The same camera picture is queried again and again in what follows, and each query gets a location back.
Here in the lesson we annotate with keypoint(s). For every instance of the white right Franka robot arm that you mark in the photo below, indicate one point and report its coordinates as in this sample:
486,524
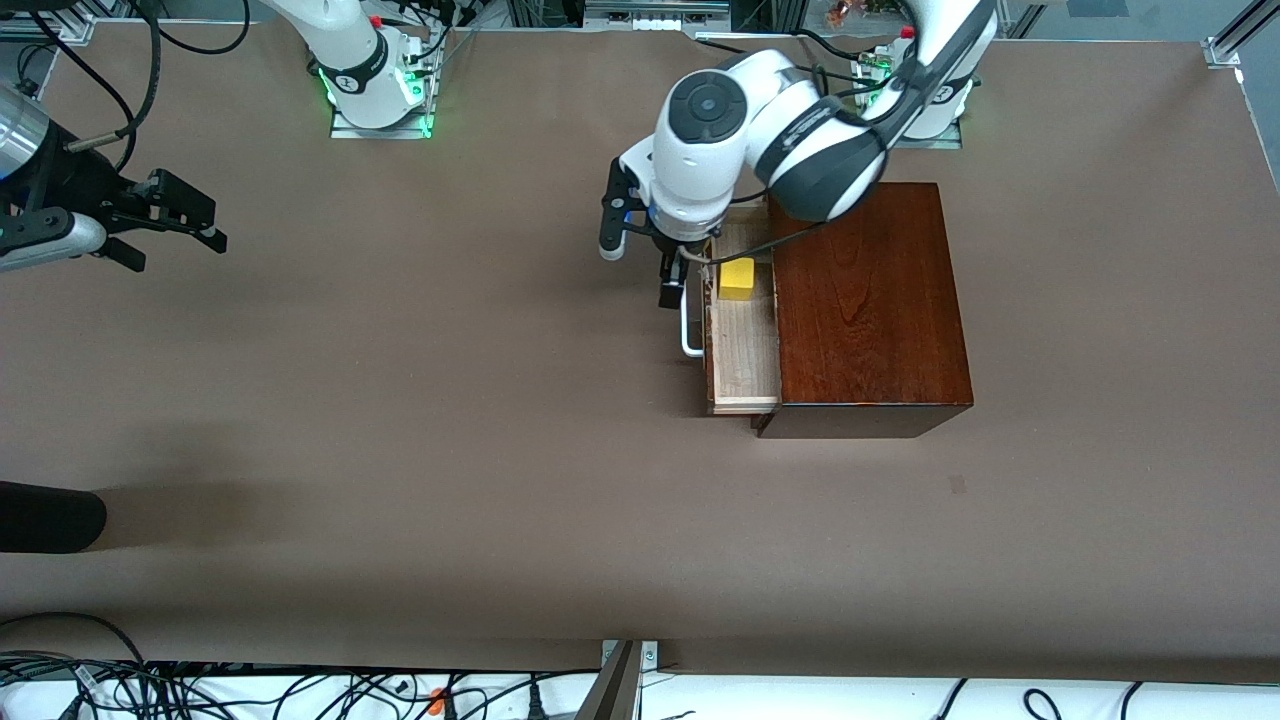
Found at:
350,40

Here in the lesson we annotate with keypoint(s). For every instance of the black rounded object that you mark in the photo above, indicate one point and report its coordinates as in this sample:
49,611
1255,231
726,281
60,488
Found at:
50,518

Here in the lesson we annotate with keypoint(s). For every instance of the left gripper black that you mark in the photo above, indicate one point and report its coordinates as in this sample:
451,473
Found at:
669,268

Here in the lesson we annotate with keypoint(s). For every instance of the yellow cube block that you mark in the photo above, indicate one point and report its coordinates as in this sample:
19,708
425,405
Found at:
737,278

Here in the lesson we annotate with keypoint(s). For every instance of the orange connector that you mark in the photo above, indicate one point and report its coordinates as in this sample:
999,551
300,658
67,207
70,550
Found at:
437,698

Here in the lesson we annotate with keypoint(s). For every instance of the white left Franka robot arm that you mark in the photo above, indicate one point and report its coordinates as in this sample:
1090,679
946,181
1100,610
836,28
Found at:
700,150

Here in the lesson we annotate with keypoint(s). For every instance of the dark metal bar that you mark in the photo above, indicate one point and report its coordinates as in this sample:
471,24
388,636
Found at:
612,690

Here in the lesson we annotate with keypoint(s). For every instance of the silver metal bracket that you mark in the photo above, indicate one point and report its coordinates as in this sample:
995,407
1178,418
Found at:
650,655

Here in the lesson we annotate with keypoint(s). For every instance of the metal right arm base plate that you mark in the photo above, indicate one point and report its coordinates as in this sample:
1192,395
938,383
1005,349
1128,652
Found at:
345,130

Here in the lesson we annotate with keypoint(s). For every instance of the grey power strip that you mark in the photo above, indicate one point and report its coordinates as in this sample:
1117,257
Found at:
655,15

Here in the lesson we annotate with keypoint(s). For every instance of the aluminium frame profile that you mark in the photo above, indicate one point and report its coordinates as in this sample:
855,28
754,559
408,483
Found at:
1225,50

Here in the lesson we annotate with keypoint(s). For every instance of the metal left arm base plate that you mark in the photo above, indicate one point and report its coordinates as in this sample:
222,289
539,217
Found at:
945,142

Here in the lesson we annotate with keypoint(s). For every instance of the dark brown wooden cabinet box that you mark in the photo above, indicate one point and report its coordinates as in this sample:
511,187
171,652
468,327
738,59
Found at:
870,320

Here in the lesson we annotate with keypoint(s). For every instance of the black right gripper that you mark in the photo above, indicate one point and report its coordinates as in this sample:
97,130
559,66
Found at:
75,186

